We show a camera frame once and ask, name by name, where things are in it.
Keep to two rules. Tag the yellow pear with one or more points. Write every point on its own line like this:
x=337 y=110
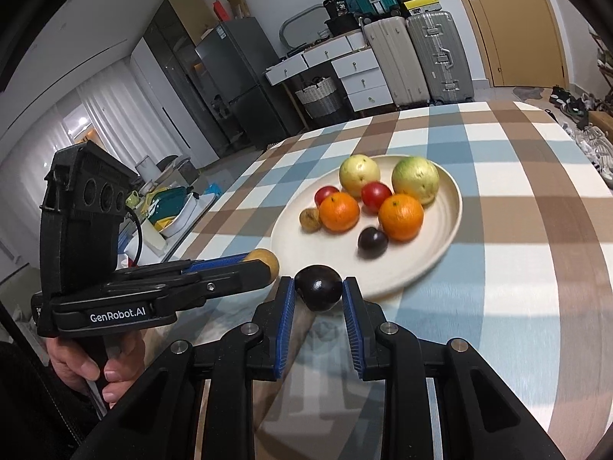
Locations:
x=357 y=171

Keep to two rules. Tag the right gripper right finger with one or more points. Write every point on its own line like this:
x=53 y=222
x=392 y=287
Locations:
x=480 y=417

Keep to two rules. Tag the shoe rack with shoes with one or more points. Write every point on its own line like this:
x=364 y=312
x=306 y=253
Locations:
x=604 y=62

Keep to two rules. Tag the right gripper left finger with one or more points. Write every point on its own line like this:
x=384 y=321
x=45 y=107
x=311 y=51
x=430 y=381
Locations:
x=196 y=401

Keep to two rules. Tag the wooden door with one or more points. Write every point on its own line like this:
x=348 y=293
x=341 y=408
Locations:
x=519 y=41

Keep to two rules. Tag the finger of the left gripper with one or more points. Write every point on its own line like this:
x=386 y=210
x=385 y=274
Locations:
x=176 y=267
x=230 y=277

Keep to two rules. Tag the red cherry tomato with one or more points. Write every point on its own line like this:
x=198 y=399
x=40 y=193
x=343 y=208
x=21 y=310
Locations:
x=323 y=193
x=373 y=196

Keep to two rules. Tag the silver suitcase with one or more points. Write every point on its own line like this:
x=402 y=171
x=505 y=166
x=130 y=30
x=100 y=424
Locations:
x=441 y=53

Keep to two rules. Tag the person's left hand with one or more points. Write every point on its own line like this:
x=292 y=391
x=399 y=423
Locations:
x=74 y=367

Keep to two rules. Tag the white drawer desk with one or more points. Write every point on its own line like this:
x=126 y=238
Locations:
x=347 y=59

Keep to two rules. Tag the black glass cabinet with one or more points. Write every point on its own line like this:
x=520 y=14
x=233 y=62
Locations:
x=174 y=52

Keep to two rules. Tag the beige suitcase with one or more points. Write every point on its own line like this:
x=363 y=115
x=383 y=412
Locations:
x=396 y=55

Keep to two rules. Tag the brown longan fruit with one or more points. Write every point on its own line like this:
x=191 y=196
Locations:
x=266 y=257
x=310 y=221

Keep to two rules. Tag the grey refrigerator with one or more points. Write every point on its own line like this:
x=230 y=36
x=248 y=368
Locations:
x=237 y=54

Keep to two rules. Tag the woven laundry basket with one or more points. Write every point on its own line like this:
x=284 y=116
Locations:
x=320 y=98

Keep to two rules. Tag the orange mandarin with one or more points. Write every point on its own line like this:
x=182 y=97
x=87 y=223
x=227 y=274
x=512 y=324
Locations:
x=401 y=217
x=339 y=212

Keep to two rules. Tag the dark purple plum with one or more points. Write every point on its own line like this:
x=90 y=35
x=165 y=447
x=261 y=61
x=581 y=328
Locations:
x=319 y=287
x=372 y=242

